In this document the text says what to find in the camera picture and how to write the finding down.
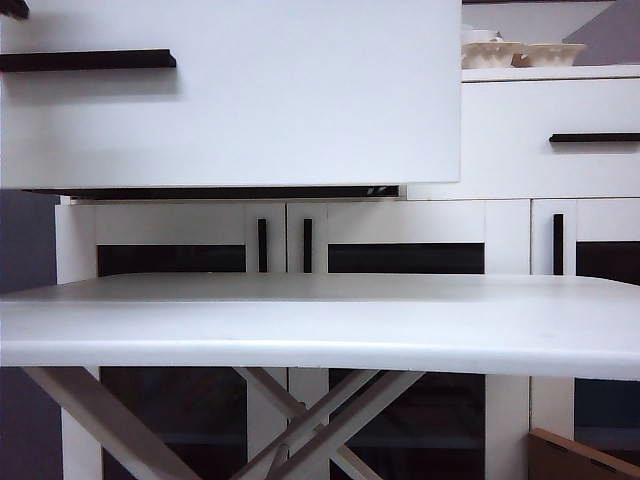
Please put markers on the white drawer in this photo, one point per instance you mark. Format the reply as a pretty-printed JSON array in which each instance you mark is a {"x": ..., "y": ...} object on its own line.
[
  {"x": 525, "y": 150},
  {"x": 300, "y": 100}
]

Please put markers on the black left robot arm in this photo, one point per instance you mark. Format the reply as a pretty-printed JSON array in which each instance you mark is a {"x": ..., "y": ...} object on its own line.
[{"x": 12, "y": 7}]

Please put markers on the white glass-panel cabinet door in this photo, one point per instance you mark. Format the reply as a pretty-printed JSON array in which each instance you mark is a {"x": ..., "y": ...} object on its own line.
[
  {"x": 200, "y": 220},
  {"x": 600, "y": 220},
  {"x": 400, "y": 220}
]

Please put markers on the white folding table leg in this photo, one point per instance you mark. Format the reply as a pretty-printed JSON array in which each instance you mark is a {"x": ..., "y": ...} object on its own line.
[
  {"x": 265, "y": 387},
  {"x": 100, "y": 415},
  {"x": 360, "y": 405}
]

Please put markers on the white sideboard cabinet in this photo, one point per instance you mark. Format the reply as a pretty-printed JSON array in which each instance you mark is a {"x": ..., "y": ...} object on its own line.
[{"x": 500, "y": 75}]

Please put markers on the white bowl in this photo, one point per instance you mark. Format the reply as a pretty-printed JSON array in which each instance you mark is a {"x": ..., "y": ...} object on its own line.
[{"x": 477, "y": 36}]

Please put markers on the brown cardboard board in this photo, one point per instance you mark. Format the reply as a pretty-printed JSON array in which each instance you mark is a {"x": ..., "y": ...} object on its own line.
[{"x": 560, "y": 460}]

